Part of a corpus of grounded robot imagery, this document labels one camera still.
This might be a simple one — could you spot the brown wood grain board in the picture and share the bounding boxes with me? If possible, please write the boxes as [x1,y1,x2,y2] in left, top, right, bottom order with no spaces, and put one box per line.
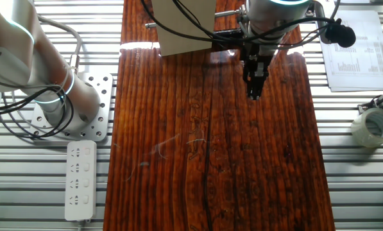
[103,0,336,231]

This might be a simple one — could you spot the thick grey robot cable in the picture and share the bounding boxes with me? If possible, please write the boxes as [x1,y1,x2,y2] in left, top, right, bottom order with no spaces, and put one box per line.
[37,14,83,74]

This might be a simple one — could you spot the black cable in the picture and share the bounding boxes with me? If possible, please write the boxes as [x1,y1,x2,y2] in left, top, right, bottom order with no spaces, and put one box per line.
[140,0,339,44]
[0,85,75,141]

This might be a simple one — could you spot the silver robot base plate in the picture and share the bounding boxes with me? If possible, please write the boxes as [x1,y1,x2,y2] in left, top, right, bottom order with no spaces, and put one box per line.
[29,72,114,142]

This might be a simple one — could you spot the white power strip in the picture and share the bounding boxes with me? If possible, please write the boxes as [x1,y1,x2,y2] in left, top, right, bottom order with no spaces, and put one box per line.
[64,140,98,223]

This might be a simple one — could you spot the clear tape roll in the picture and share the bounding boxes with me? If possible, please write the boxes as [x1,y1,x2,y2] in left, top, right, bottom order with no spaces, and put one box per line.
[350,107,383,148]

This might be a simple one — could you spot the black base metal crank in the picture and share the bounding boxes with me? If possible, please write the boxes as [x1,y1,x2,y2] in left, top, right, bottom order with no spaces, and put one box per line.
[145,8,248,30]

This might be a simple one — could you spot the printed paper sheets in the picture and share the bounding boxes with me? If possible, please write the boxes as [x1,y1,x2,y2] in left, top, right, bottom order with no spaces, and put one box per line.
[314,9,383,93]

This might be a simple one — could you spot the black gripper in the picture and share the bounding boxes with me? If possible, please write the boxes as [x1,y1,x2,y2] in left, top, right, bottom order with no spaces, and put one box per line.
[241,44,272,101]

